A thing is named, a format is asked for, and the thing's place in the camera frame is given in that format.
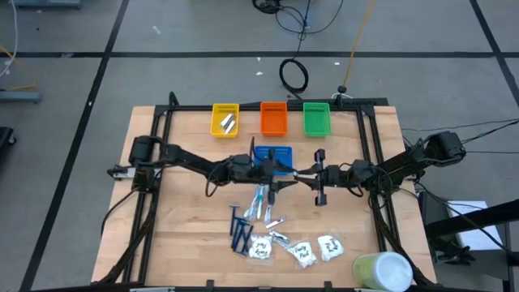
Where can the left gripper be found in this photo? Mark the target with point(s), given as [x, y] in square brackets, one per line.
[263, 172]

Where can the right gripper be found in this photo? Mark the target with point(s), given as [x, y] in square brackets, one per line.
[332, 176]

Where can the blue plastic basket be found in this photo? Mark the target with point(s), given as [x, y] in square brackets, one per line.
[284, 154]

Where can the bagged teal toothbrush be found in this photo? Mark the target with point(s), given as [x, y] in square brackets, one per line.
[260, 200]

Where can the bagged blue toothbrush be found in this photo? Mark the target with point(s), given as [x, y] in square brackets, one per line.
[250, 209]

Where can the vanity pack cotton bag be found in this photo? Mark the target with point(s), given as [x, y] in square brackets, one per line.
[330, 247]
[259, 247]
[302, 253]

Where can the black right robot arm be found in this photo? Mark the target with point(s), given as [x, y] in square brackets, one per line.
[405, 164]

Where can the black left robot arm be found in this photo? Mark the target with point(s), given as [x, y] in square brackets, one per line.
[190, 158]

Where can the green plastic basket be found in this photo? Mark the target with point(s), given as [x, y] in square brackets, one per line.
[317, 121]

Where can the orange plastic basket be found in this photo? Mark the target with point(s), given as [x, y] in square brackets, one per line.
[273, 121]

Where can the yellow plastic basket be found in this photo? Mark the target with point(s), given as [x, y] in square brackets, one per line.
[215, 130]

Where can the black floor plug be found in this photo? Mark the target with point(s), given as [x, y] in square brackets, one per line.
[343, 88]

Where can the black table edge clamp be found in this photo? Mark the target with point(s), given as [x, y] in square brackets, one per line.
[209, 283]
[327, 284]

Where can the green and white cup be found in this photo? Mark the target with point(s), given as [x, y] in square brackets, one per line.
[385, 271]

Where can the black cart stand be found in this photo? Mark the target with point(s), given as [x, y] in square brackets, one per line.
[466, 221]

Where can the white box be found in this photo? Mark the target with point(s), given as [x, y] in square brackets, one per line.
[482, 239]

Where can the grey metal floor beam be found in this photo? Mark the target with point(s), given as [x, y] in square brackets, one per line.
[20, 97]

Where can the black caster base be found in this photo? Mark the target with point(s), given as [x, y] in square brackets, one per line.
[6, 138]

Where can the grey metal floor plate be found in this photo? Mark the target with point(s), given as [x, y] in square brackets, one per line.
[44, 3]

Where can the black aluminium rig frame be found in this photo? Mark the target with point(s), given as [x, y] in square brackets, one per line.
[190, 108]

